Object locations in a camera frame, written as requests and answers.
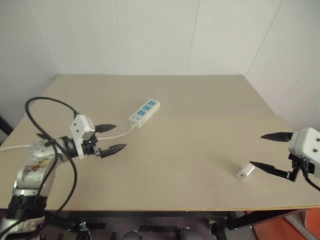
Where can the white power strip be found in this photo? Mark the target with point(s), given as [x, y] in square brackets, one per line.
[143, 113]

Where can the black bar beside table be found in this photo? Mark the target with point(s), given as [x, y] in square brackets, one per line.
[5, 125]

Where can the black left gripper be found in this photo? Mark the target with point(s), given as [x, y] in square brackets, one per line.
[89, 146]

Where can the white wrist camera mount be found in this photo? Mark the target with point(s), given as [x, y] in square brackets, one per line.
[302, 143]
[79, 130]

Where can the dark rounded shape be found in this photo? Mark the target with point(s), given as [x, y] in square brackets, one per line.
[131, 235]

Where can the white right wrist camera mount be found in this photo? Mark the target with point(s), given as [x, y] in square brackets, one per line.
[302, 143]

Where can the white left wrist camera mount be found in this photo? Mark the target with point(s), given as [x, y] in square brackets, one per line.
[79, 130]

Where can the black table frame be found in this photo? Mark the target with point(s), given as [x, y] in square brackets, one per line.
[250, 218]

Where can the white plug adapter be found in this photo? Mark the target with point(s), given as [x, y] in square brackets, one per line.
[245, 171]

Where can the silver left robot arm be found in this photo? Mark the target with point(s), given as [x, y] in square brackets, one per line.
[32, 170]

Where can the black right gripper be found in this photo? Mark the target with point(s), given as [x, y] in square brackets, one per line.
[295, 172]

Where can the orange panel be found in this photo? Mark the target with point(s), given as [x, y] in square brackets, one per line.
[310, 225]

